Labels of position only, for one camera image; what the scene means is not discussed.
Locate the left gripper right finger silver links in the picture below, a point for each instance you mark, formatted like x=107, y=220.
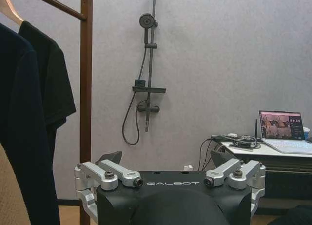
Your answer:
x=237, y=169

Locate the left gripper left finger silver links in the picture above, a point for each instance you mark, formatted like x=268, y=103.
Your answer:
x=111, y=170

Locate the beige fleece garment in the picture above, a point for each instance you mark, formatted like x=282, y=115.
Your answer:
x=12, y=193

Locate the navy blue garment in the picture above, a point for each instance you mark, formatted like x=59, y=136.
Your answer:
x=22, y=100

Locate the pale wooden clothes hanger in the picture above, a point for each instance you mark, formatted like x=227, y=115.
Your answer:
x=9, y=10

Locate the white top table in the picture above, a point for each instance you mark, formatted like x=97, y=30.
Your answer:
x=268, y=154

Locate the small white device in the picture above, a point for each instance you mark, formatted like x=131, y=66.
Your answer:
x=232, y=135

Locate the black antenna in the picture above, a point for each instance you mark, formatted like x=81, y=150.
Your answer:
x=256, y=128

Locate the white power adapter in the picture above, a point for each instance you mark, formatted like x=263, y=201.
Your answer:
x=188, y=168

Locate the open silver laptop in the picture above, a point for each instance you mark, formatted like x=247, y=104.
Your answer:
x=280, y=125

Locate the dark shower faucet mixer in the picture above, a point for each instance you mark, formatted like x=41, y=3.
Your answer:
x=148, y=109

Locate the white blue cup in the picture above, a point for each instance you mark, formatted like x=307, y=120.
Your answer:
x=306, y=134

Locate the brown wooden clothes rack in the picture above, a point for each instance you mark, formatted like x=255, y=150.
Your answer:
x=86, y=88

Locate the dark shower shelf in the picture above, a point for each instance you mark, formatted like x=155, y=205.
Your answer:
x=149, y=89

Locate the small black box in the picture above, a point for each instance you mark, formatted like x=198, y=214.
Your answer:
x=140, y=83

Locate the black t-shirt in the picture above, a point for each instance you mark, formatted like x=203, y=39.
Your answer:
x=51, y=73

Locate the round dark shower head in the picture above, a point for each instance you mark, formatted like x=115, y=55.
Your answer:
x=146, y=21

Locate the dark shower rail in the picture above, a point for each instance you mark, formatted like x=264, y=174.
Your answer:
x=153, y=64

